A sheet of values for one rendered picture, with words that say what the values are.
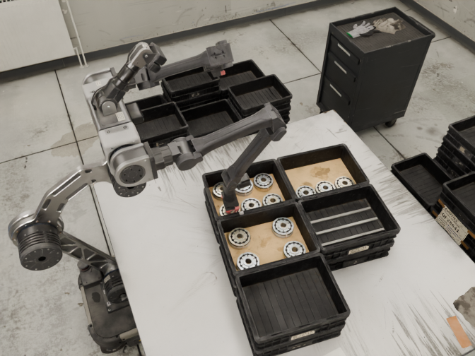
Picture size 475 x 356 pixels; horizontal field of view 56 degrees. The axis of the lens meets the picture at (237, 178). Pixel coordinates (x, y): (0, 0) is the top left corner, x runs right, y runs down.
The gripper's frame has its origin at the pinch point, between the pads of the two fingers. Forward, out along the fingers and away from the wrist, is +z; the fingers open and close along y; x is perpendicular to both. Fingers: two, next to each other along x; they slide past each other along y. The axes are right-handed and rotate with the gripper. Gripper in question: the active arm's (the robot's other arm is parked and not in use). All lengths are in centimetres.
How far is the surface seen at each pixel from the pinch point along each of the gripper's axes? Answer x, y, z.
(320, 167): -55, 19, 5
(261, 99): -54, 125, 36
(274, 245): -15.4, -22.4, 5.2
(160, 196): 33.0, 32.0, 15.1
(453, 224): -134, -9, 50
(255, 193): -15.5, 10.0, 4.3
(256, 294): -0.2, -44.4, 5.6
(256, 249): -6.4, -22.5, 5.0
